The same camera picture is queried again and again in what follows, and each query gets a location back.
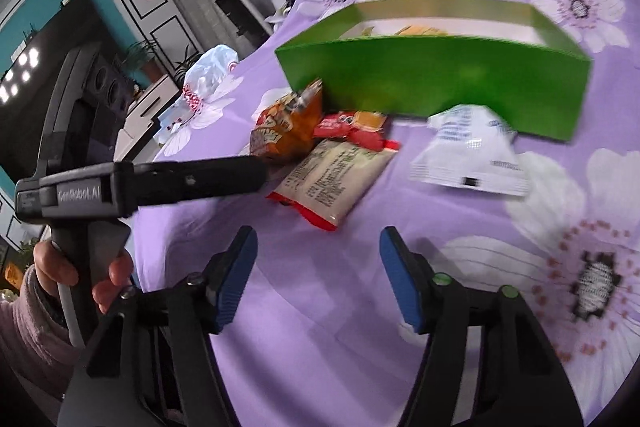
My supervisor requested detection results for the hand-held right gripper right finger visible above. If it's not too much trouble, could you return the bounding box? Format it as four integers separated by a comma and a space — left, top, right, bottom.
378, 226, 585, 427

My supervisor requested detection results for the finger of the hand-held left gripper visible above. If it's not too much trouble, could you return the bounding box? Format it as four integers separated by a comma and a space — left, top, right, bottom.
131, 156, 267, 208

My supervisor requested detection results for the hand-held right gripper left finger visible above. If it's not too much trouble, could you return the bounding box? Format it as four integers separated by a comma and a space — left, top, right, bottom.
56, 225, 259, 427

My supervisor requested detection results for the orange panda snack packet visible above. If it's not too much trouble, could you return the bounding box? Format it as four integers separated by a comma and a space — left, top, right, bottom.
250, 79, 324, 164

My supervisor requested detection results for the beige red-edged snack packet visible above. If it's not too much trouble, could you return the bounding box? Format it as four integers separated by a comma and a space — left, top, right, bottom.
265, 138, 397, 231

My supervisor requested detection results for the white snack packet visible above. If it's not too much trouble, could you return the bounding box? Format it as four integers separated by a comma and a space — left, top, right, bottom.
409, 104, 532, 198

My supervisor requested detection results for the small red snack packet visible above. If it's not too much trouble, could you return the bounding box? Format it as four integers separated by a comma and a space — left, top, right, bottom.
312, 109, 402, 154

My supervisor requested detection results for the green cardboard box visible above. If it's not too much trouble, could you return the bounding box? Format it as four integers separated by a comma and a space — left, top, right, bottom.
275, 0, 594, 144

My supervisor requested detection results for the orange cracker packet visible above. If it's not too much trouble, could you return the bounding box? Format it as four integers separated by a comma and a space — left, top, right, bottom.
392, 24, 447, 38

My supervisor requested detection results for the person's left forearm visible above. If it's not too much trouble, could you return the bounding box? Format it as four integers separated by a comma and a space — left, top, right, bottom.
0, 264, 76, 413

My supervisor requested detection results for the person's left hand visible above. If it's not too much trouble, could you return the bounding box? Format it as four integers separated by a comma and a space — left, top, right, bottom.
32, 239, 134, 315

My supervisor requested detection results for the white television cabinet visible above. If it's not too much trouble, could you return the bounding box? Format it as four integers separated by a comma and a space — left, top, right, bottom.
112, 74, 183, 152

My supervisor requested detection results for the white red-print plastic bag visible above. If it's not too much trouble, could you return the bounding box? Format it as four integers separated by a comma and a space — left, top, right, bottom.
152, 46, 244, 145

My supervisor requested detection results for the potted plant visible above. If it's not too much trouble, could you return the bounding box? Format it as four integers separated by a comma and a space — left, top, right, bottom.
121, 39, 168, 84
172, 47, 202, 88

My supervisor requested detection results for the black television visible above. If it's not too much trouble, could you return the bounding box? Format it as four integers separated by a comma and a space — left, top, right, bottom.
0, 0, 118, 192

